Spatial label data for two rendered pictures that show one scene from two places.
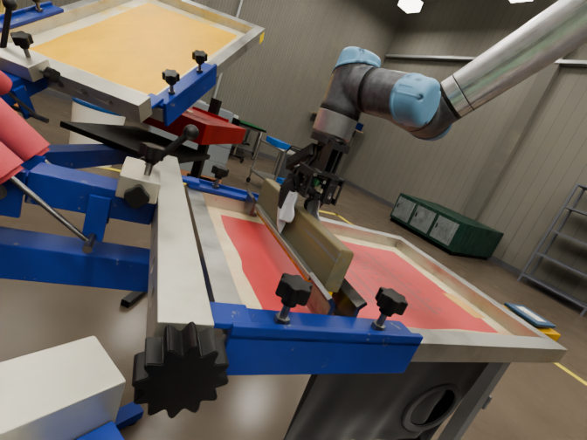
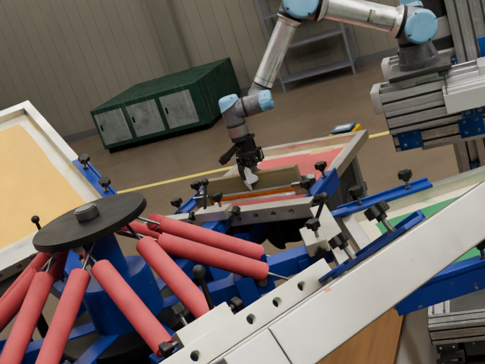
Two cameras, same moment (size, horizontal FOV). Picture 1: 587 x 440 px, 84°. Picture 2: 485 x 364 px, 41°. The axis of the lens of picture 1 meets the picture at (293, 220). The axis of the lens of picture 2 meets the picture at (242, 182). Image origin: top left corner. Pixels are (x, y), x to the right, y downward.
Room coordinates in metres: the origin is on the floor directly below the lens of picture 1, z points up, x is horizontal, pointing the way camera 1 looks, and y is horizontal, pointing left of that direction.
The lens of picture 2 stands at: (-1.36, 1.24, 1.78)
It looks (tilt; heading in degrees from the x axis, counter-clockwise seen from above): 17 degrees down; 329
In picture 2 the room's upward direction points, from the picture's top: 19 degrees counter-clockwise
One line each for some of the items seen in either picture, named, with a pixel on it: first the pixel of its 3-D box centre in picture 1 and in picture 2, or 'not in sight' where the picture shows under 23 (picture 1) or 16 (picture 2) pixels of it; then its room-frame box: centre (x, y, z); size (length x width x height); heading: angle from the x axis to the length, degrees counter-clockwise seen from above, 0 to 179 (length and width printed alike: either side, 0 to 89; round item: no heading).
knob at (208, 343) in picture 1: (181, 357); (317, 206); (0.23, 0.05, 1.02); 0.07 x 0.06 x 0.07; 118
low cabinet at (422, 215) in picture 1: (443, 226); (169, 104); (7.24, -3.14, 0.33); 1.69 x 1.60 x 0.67; 37
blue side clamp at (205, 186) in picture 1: (239, 203); (193, 209); (0.89, 0.16, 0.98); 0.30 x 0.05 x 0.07; 118
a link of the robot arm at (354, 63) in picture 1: (351, 85); (232, 110); (0.64, -0.01, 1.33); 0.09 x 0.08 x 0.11; 52
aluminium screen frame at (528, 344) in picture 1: (356, 265); (276, 178); (0.76, -0.18, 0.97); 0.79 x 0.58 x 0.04; 118
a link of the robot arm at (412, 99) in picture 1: (403, 100); (258, 102); (0.59, -0.10, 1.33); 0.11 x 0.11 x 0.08; 52
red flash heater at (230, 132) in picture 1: (185, 120); not in sight; (1.69, 0.69, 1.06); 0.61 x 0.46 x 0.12; 178
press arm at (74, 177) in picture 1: (97, 195); (211, 232); (0.50, 0.31, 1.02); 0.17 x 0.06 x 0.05; 118
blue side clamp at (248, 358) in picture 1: (325, 340); (319, 193); (0.40, -0.10, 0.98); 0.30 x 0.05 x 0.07; 118
